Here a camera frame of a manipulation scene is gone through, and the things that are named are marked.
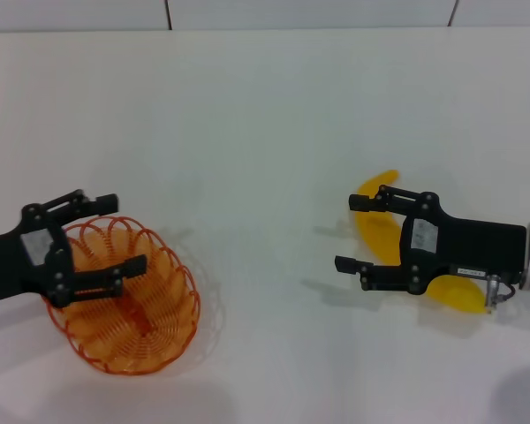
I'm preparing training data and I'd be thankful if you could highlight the right wrist connector cable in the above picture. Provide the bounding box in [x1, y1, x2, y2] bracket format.
[483, 273, 520, 315]

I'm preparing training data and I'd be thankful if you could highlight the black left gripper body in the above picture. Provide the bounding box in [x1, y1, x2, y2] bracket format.
[0, 202, 77, 309]

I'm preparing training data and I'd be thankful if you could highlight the orange wire basket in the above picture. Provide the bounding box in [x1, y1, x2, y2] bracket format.
[42, 215, 202, 376]

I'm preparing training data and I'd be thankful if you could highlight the yellow toy banana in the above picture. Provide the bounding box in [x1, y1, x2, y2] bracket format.
[352, 169, 487, 315]

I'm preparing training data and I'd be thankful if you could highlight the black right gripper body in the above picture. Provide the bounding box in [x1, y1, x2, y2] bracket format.
[400, 192, 527, 295]

